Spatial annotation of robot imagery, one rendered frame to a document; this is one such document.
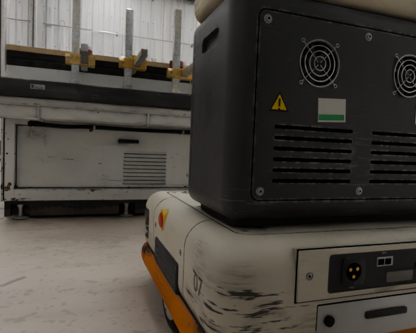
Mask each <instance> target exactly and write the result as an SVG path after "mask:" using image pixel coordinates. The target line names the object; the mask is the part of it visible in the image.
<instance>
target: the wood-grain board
mask: <svg viewBox="0 0 416 333"><path fill-rule="evenodd" d="M7 50H11V51H18V52H28V53H35V54H46V55H52V56H63V57H65V54H70V53H72V52H67V51H61V50H51V49H45V48H35V47H28V46H18V45H12V44H7ZM94 56H95V60H97V61H109V62H114V63H119V57H111V56H104V55H94ZM147 66H149V67H160V68H166V69H168V68H170V64H169V63H160V62H154V61H147Z"/></svg>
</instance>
